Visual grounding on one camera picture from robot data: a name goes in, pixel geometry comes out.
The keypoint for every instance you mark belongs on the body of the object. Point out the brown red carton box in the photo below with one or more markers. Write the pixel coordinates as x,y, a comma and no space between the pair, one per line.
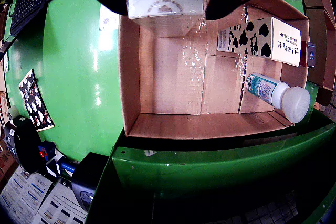
311,54

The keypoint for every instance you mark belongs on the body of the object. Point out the printed paper sheet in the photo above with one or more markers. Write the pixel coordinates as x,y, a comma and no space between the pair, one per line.
63,205
21,195

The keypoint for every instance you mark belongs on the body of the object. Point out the white bottle teal label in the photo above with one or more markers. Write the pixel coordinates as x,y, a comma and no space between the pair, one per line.
275,93

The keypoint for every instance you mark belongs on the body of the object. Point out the shallow cardboard tray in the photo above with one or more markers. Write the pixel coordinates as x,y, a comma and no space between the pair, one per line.
178,77

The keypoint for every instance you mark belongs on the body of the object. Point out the blue white small object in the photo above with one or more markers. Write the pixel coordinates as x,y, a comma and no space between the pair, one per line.
65,166

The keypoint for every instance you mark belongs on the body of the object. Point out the black floral print card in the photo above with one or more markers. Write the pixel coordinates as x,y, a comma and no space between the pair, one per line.
35,100

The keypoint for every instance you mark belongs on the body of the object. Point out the cow print hand cream box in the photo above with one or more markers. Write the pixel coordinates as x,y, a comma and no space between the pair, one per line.
262,35

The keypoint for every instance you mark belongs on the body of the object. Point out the black laptop keyboard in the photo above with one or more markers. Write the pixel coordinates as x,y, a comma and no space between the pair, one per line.
26,6

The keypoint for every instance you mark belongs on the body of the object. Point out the blue red small object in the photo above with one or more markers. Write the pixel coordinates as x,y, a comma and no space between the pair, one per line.
46,151

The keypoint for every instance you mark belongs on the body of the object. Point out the black label printer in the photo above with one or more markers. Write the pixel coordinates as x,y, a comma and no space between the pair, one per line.
26,145

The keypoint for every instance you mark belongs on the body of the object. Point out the flattened patterned white carton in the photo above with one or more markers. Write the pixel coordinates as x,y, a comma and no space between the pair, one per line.
107,19

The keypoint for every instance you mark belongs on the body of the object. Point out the black handheld device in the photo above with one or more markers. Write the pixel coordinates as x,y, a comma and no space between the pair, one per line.
89,176

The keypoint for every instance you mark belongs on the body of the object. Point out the green metal shelf unit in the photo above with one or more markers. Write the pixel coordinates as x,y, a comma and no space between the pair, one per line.
210,161

